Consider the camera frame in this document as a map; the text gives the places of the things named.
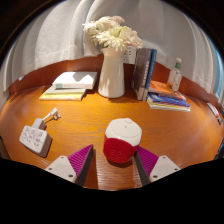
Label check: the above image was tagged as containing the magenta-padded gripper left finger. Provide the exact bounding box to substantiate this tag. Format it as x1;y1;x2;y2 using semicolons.
44;143;95;187

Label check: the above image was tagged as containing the glass window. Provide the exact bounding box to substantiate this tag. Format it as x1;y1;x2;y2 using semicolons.
213;56;224;98

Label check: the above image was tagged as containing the blue flat book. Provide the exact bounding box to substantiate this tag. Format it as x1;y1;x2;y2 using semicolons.
146;92;192;112

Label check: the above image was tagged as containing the white ceramic vase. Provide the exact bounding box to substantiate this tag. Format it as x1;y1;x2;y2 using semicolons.
97;47;126;99

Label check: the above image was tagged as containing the white flat book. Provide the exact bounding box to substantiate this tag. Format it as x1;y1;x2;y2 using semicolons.
51;71;99;90

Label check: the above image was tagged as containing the white flower bouquet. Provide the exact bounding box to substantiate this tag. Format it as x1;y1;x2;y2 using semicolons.
82;15;144;53

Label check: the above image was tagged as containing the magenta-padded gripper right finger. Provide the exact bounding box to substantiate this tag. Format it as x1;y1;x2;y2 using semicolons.
133;146;181;187

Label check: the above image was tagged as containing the clear plastic bottle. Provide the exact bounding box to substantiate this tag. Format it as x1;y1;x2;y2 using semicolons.
167;57;183;92

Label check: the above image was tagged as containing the small red booklet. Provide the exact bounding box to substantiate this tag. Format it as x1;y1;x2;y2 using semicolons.
206;102;223;125

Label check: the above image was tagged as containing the dark chair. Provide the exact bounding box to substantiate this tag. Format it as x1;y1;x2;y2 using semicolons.
214;138;224;160

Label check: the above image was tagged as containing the blue upright book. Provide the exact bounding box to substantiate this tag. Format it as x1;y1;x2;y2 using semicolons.
142;48;158;102

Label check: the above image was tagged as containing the white power strip cable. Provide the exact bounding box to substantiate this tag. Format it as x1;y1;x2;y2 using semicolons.
41;107;62;123

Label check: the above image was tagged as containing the white power strip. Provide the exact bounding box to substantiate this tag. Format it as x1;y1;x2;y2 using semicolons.
18;118;53;158

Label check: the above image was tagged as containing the orange flat book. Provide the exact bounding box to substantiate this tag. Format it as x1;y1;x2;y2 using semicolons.
148;79;187;102

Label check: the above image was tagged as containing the white curtain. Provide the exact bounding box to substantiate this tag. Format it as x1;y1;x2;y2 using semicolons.
6;0;218;98

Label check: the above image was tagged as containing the dark grey upright book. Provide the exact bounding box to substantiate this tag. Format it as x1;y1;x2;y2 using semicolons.
130;47;152;101

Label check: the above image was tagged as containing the white wall socket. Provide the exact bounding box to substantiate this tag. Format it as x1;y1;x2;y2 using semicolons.
123;46;138;65

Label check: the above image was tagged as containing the red and white charger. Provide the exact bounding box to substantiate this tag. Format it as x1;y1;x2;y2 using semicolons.
102;117;143;164

